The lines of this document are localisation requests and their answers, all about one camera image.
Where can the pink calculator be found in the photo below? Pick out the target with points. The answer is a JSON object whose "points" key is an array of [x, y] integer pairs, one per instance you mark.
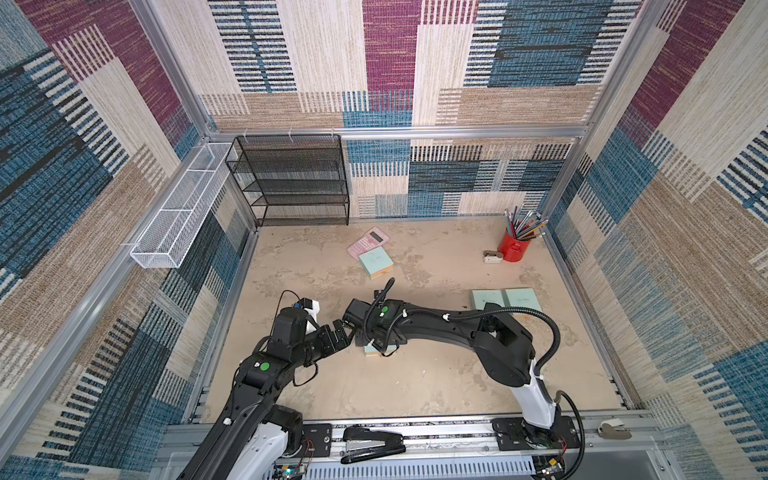
{"points": [[372, 239]]}

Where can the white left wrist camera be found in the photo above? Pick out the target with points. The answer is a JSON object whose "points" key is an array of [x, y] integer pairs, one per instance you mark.
{"points": [[312, 307]]}

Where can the white mesh wall basket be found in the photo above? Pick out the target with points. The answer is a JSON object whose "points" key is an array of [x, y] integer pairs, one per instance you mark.
{"points": [[172, 230]]}

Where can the black wire shelf rack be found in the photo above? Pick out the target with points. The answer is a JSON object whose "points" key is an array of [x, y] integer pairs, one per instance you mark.
{"points": [[292, 180]]}

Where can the red pencil cup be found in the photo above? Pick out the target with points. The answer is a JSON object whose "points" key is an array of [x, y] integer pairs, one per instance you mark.
{"points": [[512, 249]]}

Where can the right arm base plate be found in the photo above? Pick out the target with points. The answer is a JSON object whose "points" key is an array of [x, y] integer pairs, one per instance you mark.
{"points": [[514, 434]]}

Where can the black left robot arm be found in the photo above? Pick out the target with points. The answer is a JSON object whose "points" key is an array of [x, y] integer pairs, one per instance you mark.
{"points": [[252, 431]]}

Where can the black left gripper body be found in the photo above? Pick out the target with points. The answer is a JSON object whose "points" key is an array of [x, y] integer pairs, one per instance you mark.
{"points": [[320, 345]]}

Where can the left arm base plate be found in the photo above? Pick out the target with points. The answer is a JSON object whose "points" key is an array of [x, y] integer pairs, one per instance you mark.
{"points": [[315, 438]]}

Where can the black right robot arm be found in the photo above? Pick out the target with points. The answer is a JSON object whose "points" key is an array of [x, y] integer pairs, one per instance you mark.
{"points": [[513, 344]]}

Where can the black stapler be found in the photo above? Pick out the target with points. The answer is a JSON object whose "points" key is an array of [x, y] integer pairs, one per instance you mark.
{"points": [[363, 444]]}

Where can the mint drawer jewelry box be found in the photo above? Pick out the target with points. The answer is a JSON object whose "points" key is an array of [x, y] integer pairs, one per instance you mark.
{"points": [[522, 297]]}

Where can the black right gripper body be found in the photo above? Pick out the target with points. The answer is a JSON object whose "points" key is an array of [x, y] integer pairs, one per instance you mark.
{"points": [[364, 318]]}

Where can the white tape dispenser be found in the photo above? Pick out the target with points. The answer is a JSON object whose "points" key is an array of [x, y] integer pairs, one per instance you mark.
{"points": [[492, 257]]}

